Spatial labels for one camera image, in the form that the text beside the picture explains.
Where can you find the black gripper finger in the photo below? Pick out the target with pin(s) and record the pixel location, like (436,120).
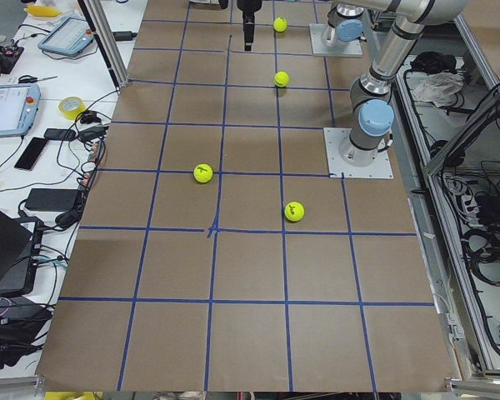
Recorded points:
(248,19)

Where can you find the tennis ball near far base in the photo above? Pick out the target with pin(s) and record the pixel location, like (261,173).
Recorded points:
(280,24)

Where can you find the tennis ball upper middle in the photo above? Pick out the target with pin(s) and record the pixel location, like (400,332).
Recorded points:
(281,79)

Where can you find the tennis ball centre left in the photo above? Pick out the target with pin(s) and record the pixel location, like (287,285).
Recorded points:
(203,173)

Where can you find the tennis ball centre right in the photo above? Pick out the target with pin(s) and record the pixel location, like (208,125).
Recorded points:
(294,211)

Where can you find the upper teach pendant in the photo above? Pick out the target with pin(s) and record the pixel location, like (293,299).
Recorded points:
(69,38)

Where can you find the teach pendant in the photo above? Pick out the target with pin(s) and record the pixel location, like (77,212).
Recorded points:
(69,38)
(18,108)

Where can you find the yellow tape roll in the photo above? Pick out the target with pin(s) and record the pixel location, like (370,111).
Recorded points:
(72,107)

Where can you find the white crumpled cloth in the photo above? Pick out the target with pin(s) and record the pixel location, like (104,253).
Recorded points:
(439,89)

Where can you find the black scissors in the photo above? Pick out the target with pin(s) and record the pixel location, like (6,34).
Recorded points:
(32,79)

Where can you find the lower teach pendant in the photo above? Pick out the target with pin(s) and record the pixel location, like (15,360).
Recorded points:
(18,108)

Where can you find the black smartphone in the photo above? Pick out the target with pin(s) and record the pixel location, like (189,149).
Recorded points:
(31,154)

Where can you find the black power adapter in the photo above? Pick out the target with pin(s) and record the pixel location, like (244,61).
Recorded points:
(51,199)

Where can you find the black laptop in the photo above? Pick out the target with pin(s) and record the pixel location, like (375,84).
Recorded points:
(20,242)

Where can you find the aluminium frame post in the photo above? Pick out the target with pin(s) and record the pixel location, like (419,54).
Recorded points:
(96,19)

